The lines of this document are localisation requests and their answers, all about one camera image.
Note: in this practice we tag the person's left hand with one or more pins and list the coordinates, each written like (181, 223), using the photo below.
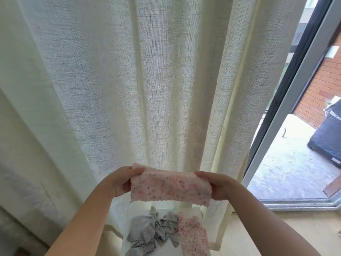
(120, 181)

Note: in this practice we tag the person's right hand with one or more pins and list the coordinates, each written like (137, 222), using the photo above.
(221, 185)

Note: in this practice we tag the pink floral cloth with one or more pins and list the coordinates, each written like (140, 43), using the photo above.
(170, 186)
(193, 237)

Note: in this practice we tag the person's left forearm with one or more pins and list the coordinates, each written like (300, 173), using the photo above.
(85, 221)

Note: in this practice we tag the person's right forearm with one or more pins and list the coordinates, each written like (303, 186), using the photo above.
(271, 224)

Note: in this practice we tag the white table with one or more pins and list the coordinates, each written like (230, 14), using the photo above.
(189, 209)

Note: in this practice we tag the brown wooden board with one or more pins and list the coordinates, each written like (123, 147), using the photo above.
(333, 186)

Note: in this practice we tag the white linen curtain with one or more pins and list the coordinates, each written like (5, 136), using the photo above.
(133, 66)

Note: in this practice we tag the dark blue tarpaulin cover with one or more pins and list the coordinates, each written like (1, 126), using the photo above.
(327, 136)

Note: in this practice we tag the white patterned cloth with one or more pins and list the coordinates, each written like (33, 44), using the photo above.
(334, 103)

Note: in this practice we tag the white sliding door frame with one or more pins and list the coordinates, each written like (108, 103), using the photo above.
(290, 104)

